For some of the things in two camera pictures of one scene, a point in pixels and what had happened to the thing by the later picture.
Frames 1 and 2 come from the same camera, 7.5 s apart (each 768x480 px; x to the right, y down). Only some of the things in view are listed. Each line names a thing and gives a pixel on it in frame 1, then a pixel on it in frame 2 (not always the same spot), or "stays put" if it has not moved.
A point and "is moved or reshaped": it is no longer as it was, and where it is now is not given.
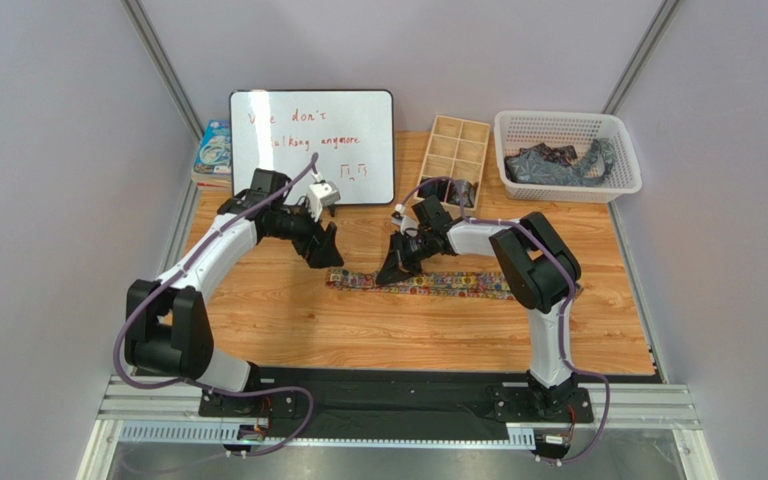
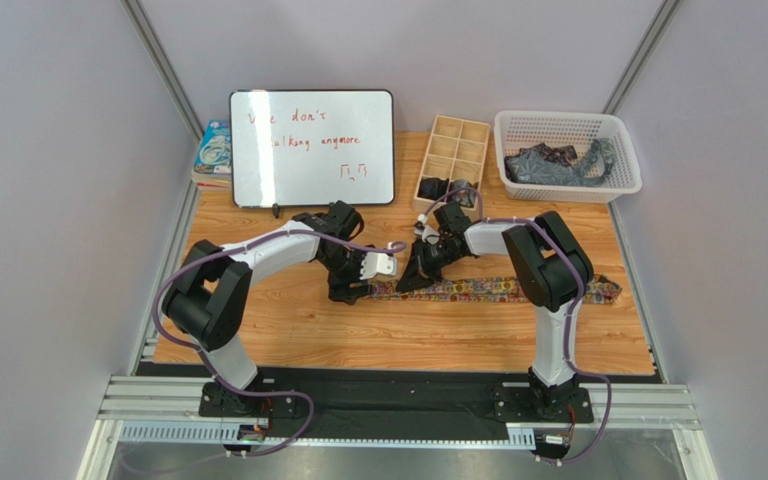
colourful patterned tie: x=454 y=284 is moved or reshaped
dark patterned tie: x=562 y=154 stays put
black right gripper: x=412 y=247 -> x=428 y=261
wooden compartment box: x=453 y=165 stays put
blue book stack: x=212 y=167 stays put
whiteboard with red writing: x=351 y=132 stays put
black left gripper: x=310 y=237 -> x=349 y=277
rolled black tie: x=438 y=187 stays put
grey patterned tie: x=537 y=168 stays put
